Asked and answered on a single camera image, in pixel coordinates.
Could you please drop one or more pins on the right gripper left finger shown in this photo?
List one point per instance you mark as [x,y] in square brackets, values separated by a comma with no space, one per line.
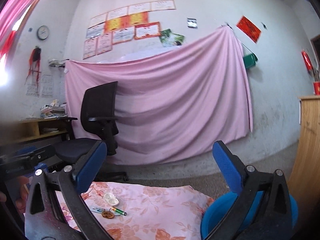
[44,218]

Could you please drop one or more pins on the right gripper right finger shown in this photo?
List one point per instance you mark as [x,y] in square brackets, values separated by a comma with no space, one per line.
[274,217]

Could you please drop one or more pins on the white blue sachet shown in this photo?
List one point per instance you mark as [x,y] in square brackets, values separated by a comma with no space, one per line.
[98,210]

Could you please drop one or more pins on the brown round biscuit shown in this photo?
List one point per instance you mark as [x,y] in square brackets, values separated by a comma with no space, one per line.
[108,214]

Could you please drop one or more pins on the green lighter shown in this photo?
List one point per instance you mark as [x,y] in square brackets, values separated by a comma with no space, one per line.
[118,211]

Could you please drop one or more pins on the left hand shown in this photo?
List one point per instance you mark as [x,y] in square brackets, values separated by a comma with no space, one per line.
[18,190]

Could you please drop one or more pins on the blue cardboard box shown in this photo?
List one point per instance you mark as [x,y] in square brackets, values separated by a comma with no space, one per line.
[31,166]

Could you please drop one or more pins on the blue plastic bucket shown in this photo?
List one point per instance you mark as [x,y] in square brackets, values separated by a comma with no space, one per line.
[216,212]

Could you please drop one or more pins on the wooden cabinet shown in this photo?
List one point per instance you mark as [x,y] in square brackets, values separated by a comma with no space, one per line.
[304,179]

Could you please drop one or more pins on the stack of papers on desk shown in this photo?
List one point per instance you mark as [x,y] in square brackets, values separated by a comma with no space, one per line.
[53,110]

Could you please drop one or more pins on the white plastic blister shell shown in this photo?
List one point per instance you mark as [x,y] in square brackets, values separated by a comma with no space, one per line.
[111,199]

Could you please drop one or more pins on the floral pink tablecloth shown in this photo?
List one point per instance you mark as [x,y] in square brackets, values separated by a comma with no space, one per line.
[152,212]

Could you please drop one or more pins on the black office chair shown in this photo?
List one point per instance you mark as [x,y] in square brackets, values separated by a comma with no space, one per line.
[93,112]

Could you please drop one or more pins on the red cup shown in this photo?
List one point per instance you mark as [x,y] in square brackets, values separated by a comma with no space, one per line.
[316,87]

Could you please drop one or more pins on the pink hanging sheet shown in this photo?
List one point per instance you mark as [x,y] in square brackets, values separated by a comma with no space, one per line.
[174,105]

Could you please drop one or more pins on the green hanging bag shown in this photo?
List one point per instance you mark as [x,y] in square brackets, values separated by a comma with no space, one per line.
[250,61]

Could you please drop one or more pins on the red hanging ornament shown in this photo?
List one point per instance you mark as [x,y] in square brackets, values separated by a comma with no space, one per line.
[307,61]

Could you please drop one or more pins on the red diamond paper poster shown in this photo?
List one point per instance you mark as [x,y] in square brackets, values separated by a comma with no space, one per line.
[250,29]

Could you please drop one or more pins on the green photo posters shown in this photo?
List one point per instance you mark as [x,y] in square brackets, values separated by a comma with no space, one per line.
[170,39]

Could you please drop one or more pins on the small black white photo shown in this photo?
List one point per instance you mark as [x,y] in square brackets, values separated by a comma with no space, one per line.
[192,23]

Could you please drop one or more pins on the wooden wall desk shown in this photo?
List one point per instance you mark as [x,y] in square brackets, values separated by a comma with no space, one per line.
[29,130]

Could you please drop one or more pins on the wall calendar sheets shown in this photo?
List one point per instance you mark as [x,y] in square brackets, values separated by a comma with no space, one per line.
[45,86]

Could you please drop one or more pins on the red tassel wall ornament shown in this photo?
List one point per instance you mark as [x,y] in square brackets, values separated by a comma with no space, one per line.
[34,66]

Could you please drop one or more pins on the round wall clock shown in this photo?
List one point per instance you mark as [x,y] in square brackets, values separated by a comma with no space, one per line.
[43,32]

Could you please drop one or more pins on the certificates on wall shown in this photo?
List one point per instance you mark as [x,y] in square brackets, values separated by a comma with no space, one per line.
[123,25]

